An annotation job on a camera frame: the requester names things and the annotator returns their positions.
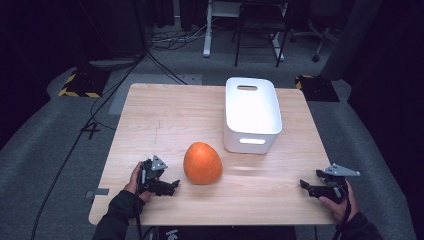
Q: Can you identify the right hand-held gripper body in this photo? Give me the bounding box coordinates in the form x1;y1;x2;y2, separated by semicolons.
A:
315;162;361;205

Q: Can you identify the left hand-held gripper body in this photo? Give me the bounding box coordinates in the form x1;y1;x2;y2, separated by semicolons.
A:
138;154;177;197

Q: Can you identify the orange grapefruit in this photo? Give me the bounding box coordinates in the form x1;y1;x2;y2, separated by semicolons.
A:
182;141;224;186

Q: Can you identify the white plastic storage bin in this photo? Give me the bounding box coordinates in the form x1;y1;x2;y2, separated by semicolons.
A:
223;76;284;155

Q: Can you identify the person's left hand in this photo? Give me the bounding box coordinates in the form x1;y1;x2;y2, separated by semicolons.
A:
123;161;153;204

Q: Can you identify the person's right hand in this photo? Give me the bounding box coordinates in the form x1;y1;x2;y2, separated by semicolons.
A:
318;179;361;224

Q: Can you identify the grey tape piece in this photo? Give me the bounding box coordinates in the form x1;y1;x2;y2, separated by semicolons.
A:
85;187;111;200

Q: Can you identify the black yellow-striped floor plate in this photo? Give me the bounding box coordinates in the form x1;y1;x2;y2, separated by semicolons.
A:
58;67;112;99
294;74;341;103

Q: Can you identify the black stand base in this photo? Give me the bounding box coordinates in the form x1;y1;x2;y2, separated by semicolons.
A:
75;0;148;72

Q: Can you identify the office swivel chair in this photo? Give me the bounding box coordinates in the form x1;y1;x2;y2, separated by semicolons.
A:
288;0;346;64

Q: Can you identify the grey curtain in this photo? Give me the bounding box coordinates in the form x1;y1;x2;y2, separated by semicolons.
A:
320;0;383;81

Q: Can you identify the black metal chair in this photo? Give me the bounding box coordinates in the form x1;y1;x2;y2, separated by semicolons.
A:
231;0;290;69

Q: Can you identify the right hand-held gripper cable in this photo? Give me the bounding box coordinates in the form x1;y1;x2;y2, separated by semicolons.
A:
332;188;353;240

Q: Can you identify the hand-held gripper cable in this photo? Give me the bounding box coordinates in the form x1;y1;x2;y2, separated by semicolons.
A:
134;169;147;240
332;188;353;240

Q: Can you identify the left hand-held gripper cable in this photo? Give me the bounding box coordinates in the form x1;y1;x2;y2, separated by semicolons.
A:
134;169;147;240

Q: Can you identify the bundle of floor cables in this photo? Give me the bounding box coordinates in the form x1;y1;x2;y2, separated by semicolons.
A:
149;18;209;52

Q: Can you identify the white desk frame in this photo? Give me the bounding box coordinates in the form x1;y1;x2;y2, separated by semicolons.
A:
202;0;286;63

